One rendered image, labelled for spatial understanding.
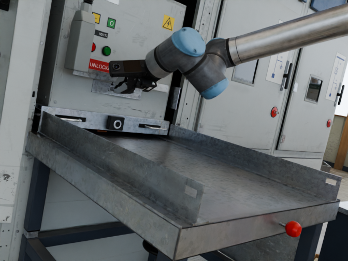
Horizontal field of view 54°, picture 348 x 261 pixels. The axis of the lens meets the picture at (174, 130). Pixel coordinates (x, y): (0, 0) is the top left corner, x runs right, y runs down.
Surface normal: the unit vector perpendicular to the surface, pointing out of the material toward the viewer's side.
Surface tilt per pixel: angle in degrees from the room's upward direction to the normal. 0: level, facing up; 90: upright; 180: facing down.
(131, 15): 90
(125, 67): 62
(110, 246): 90
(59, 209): 90
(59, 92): 90
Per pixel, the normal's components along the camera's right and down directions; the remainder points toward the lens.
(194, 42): 0.60, -0.36
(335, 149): -0.73, -0.07
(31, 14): 0.39, 0.18
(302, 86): 0.65, 0.22
